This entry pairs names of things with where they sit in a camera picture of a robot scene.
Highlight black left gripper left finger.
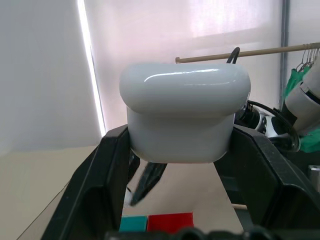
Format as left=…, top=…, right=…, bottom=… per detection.
left=41, top=124, right=133, bottom=240

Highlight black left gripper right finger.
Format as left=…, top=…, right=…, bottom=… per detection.
left=214, top=125, right=320, bottom=240

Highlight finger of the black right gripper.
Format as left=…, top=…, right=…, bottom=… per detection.
left=129, top=161, right=168, bottom=207
left=127, top=151, right=141, bottom=186

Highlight red block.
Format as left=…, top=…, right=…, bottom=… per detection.
left=146, top=212, right=195, bottom=232

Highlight teal block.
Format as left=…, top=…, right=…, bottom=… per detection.
left=119, top=215, right=148, bottom=232

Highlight small grey box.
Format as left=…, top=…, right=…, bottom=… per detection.
left=307, top=164, right=320, bottom=187

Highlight green garment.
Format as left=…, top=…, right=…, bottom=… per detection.
left=281, top=65, right=320, bottom=154

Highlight metal clothes hangers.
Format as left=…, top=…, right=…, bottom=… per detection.
left=296, top=46, right=320, bottom=74

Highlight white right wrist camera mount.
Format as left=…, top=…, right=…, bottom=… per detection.
left=258, top=111, right=282, bottom=138

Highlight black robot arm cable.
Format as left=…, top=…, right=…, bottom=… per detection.
left=226, top=46, right=301, bottom=152

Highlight wooden clothes rail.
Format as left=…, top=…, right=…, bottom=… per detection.
left=175, top=42, right=320, bottom=64

